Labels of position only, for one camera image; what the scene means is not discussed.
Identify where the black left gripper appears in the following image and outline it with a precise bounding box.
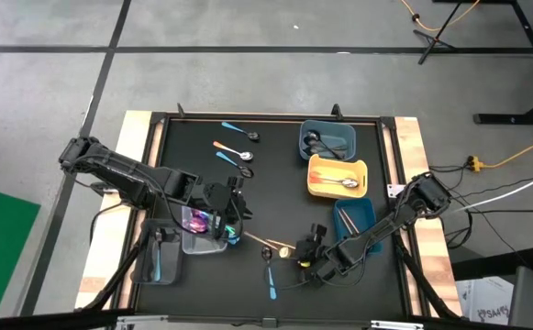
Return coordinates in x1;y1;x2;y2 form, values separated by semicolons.
201;176;254;237

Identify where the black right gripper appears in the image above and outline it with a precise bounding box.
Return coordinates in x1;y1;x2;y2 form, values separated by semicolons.
293;223;345;288

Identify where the orange-handled silver spoon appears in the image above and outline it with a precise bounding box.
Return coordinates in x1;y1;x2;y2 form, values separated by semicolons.
309;172;360;191
309;171;354;187
309;173;359;190
212;140;255;162

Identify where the long rose gold spoon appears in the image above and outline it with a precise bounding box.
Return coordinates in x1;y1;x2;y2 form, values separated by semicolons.
337;208;355;237

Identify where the yellow plastic bin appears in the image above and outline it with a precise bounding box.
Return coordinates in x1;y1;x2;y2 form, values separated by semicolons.
306;154;370;200

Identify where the clear plastic bin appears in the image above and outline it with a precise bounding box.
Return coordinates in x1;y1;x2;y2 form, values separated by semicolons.
181;203;230;256

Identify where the dark blue plastic bin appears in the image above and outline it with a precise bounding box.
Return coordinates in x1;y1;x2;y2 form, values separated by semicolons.
332;197;383;256

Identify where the black table mat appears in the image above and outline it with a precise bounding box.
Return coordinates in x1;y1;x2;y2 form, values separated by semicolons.
133;114;408;321

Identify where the smoky grey plastic bin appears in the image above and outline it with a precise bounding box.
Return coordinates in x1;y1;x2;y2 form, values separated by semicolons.
131;218;186;287

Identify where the slate blue plastic bin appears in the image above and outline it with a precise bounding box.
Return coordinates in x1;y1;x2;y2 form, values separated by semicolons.
298;119;357;162

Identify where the white printed cardboard box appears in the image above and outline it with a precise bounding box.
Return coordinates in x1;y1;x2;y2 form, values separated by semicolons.
455;276;514;327

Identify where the dark grey office chair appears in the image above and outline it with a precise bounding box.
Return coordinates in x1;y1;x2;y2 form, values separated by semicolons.
506;149;533;330

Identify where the black rig crossbar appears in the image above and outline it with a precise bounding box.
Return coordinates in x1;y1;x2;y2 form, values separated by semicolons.
0;307;533;330

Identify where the green floor mat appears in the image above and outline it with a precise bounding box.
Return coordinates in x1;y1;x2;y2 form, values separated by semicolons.
0;182;42;321

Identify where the black tripod stand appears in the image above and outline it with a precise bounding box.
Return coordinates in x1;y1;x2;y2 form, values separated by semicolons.
412;0;465;66

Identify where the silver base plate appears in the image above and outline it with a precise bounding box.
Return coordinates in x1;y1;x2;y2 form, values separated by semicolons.
385;182;407;200

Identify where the silver metal bracket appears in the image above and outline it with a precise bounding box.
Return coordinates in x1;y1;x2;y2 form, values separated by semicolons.
369;319;427;330

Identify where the black cable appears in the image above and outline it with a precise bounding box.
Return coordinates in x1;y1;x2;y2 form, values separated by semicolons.
467;208;533;216
89;200;128;245

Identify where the white cable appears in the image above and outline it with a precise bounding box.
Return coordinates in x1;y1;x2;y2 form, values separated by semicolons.
449;164;533;214

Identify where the black desk leg frame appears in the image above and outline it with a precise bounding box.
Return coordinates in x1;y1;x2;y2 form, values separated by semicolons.
472;0;533;127

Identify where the orange extension cable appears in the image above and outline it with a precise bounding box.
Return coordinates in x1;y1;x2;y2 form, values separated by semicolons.
481;130;533;169
400;0;483;33

